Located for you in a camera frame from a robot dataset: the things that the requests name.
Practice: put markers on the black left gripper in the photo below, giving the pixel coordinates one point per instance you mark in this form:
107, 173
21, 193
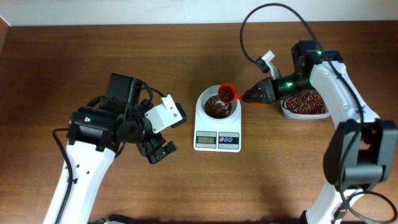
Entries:
149, 148

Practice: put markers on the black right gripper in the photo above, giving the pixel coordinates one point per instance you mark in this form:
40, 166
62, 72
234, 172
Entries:
268, 90

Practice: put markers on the red plastic measuring scoop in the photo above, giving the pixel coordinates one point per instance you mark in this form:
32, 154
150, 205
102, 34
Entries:
228, 94

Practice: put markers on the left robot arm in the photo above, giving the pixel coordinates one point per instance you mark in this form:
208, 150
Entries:
98, 132

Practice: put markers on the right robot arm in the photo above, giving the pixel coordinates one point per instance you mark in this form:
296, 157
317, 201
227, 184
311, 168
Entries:
359, 155

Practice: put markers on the white digital kitchen scale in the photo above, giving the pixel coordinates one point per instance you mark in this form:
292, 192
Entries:
217, 135

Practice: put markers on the red beans in container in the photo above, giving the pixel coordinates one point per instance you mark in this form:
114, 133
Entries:
305, 103

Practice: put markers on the clear plastic bean container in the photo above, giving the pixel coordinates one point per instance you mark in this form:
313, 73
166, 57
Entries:
291, 115

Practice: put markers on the red beans in bowl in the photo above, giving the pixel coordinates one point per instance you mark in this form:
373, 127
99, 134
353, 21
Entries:
217, 109

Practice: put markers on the white round bowl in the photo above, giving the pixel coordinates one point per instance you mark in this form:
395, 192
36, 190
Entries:
212, 91

